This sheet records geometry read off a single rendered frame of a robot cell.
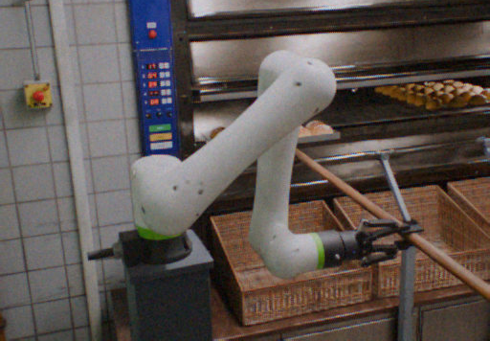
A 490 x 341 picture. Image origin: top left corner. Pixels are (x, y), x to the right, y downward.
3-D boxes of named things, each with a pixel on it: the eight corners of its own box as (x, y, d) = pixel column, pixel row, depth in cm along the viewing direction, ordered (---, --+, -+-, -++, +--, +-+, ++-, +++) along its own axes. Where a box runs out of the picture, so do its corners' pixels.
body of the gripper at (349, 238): (331, 226, 151) (364, 221, 154) (331, 256, 154) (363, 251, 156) (345, 238, 145) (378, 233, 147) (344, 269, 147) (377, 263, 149)
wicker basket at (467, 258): (330, 250, 285) (330, 196, 277) (434, 235, 299) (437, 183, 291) (378, 301, 240) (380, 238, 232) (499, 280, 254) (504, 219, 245)
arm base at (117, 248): (92, 279, 137) (89, 255, 136) (85, 253, 151) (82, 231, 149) (199, 258, 146) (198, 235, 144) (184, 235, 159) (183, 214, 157)
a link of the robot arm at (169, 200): (130, 215, 120) (325, 48, 123) (122, 191, 135) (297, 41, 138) (170, 257, 126) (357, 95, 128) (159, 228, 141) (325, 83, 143)
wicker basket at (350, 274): (211, 271, 269) (208, 215, 261) (322, 251, 284) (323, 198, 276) (241, 329, 225) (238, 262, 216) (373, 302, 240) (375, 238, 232)
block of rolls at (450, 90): (371, 91, 354) (371, 81, 352) (442, 84, 366) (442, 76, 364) (430, 111, 298) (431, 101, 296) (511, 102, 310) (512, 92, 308)
